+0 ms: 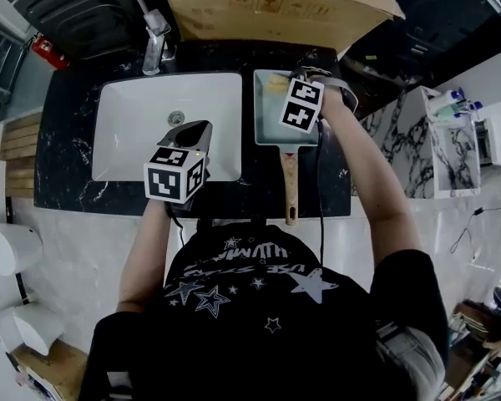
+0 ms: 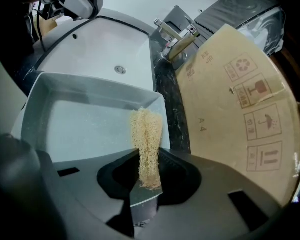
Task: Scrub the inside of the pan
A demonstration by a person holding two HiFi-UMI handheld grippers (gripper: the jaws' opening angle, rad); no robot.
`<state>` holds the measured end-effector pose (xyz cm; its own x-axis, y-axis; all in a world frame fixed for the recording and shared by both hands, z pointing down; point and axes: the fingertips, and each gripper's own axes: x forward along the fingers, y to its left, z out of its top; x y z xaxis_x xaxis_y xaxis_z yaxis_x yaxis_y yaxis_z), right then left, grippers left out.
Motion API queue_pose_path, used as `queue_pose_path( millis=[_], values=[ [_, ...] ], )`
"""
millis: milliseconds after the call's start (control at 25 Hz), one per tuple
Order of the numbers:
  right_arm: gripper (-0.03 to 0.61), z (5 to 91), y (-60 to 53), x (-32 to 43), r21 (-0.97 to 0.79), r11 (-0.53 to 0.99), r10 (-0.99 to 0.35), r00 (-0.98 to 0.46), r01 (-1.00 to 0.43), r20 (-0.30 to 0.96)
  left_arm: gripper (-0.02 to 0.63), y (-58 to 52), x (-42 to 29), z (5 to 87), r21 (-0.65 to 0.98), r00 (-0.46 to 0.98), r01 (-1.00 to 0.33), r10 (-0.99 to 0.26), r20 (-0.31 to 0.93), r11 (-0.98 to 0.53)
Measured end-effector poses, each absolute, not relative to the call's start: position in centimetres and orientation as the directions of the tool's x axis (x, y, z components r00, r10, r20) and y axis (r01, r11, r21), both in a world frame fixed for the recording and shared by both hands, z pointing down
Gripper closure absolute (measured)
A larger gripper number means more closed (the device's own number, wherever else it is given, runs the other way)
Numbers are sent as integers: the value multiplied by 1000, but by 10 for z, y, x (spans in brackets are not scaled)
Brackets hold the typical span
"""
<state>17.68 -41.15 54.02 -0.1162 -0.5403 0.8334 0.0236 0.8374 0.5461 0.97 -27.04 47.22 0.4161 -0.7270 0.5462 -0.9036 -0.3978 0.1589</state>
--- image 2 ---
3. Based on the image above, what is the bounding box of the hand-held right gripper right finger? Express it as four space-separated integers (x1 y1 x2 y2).
134 148 288 240

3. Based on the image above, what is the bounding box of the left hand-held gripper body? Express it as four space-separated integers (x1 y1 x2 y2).
38 0 68 20

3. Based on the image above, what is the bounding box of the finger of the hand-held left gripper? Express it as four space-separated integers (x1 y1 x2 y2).
57 0 104 21

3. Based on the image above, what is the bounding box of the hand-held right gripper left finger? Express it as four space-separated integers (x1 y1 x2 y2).
37 148 141 240

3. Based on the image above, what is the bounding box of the white plastic tray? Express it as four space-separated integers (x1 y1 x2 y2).
11 70 171 164

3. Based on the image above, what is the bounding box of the yellow sponge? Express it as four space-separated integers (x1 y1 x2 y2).
129 107 164 191

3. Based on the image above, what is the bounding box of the white rectangular sink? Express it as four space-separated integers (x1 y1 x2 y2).
36 15 157 95

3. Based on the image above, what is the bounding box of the large brown cardboard box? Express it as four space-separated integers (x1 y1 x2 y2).
176 23 300 209

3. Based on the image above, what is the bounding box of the chrome faucet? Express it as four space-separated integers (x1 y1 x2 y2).
153 15 201 64

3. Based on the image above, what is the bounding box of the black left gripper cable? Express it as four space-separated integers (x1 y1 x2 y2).
36 0 46 52

